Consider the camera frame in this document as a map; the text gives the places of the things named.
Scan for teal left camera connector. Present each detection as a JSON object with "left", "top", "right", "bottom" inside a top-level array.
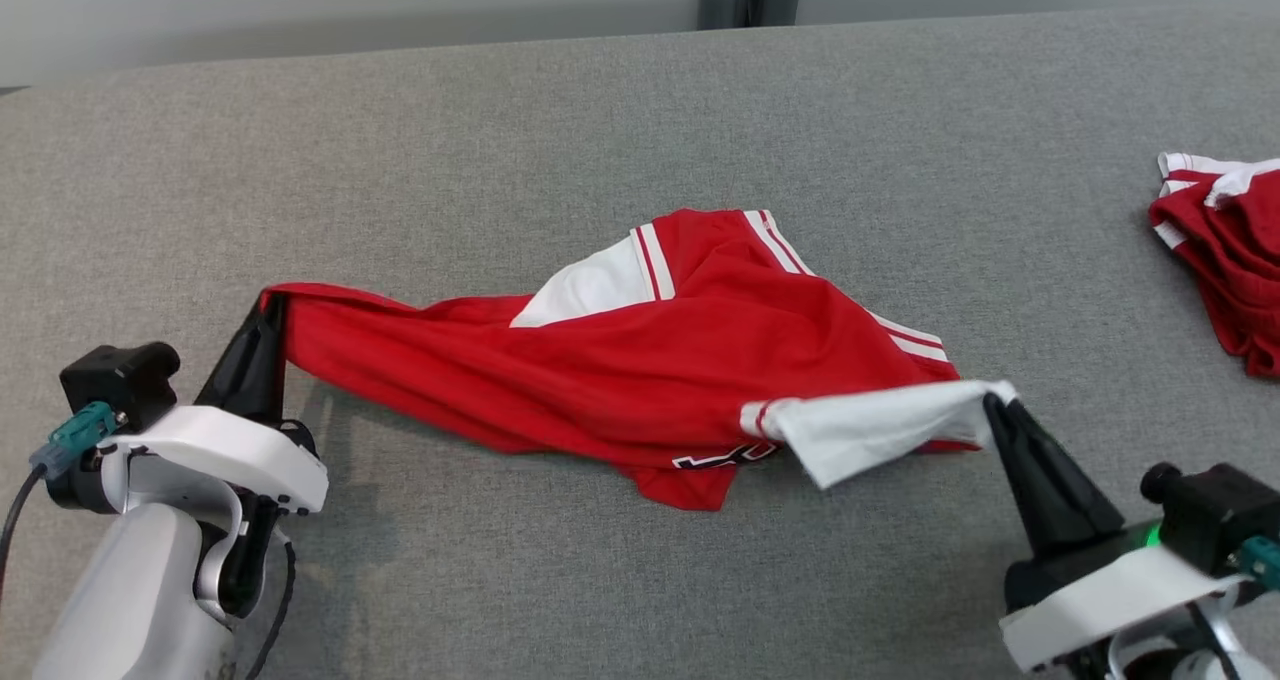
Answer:
[{"left": 28, "top": 401, "right": 119, "bottom": 479}]

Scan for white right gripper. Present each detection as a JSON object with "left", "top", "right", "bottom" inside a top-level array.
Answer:
[{"left": 984, "top": 395, "right": 1253, "bottom": 674}]

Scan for teal right camera connector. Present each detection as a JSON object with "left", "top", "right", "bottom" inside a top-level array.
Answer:
[{"left": 1232, "top": 535, "right": 1280, "bottom": 593}]

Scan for red shorts with white stripe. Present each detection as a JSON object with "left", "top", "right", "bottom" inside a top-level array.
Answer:
[{"left": 1148, "top": 151, "right": 1280, "bottom": 379}]

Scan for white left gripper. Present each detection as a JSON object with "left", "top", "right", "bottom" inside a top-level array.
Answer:
[{"left": 45, "top": 293, "right": 330, "bottom": 521}]

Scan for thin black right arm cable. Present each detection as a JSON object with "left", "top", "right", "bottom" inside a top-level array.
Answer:
[{"left": 1185, "top": 600, "right": 1229, "bottom": 666}]

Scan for teal camera connector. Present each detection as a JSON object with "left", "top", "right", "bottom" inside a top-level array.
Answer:
[
  {"left": 28, "top": 401, "right": 119, "bottom": 479},
  {"left": 1232, "top": 535, "right": 1280, "bottom": 593}
]

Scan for red Bulls basketball jersey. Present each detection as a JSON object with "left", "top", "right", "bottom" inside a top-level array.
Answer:
[{"left": 262, "top": 207, "right": 1019, "bottom": 513}]

